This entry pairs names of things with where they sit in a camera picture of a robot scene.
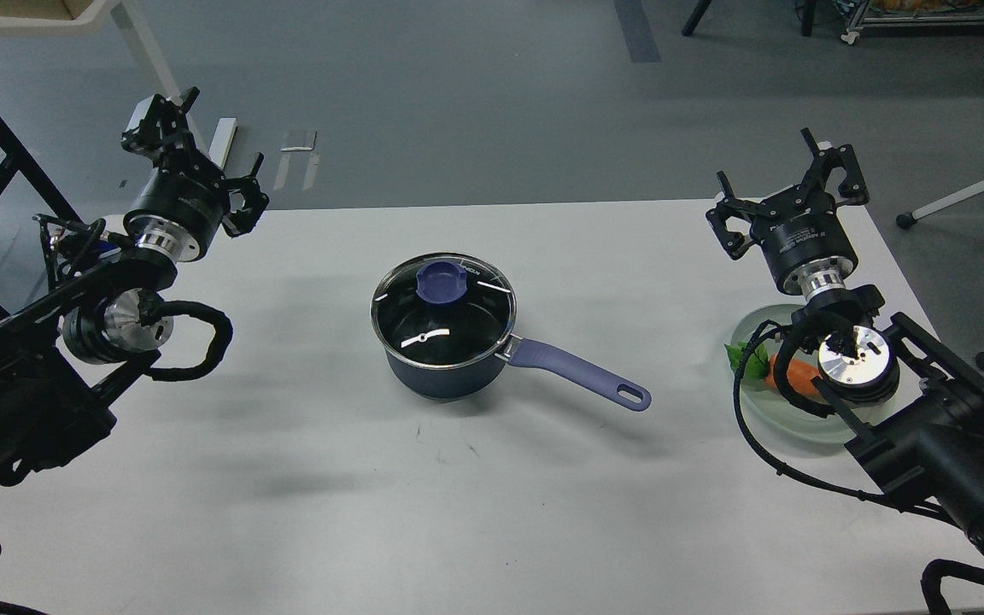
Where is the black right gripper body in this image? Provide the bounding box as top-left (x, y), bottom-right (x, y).
top-left (751, 192), bottom-right (858, 296)

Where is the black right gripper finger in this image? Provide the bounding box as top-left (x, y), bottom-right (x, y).
top-left (706, 171), bottom-right (779, 261)
top-left (800, 128), bottom-right (870, 210)

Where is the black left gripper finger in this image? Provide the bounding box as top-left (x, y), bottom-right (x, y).
top-left (221, 153), bottom-right (270, 238)
top-left (121, 86), bottom-right (214, 175)

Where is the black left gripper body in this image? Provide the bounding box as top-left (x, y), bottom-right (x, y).
top-left (124, 170), bottom-right (229, 262)

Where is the glass lid with blue knob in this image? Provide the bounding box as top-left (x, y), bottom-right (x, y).
top-left (371, 252), bottom-right (517, 367)

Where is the blue saucepan with purple handle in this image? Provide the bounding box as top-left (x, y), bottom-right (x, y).
top-left (371, 252), bottom-right (653, 413)

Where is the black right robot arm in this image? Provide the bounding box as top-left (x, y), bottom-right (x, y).
top-left (706, 129), bottom-right (984, 614)

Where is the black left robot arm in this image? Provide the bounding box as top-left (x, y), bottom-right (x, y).
top-left (0, 87), bottom-right (269, 614)

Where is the orange toy carrot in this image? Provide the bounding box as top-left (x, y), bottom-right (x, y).
top-left (724, 342), bottom-right (824, 402)

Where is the pale green plate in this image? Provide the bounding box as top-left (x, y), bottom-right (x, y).
top-left (729, 303), bottom-right (924, 445)

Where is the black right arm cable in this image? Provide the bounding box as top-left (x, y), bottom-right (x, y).
top-left (733, 320), bottom-right (963, 526)

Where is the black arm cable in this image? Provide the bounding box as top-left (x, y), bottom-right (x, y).
top-left (733, 320), bottom-right (963, 526)
top-left (140, 299), bottom-right (234, 383)

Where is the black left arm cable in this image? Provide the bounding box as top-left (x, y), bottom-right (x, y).
top-left (140, 299), bottom-right (234, 383)

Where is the white desk frame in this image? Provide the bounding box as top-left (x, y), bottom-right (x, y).
top-left (0, 0), bottom-right (238, 172)

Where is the metal cart frame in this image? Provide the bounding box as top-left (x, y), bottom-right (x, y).
top-left (835, 1), bottom-right (984, 45)

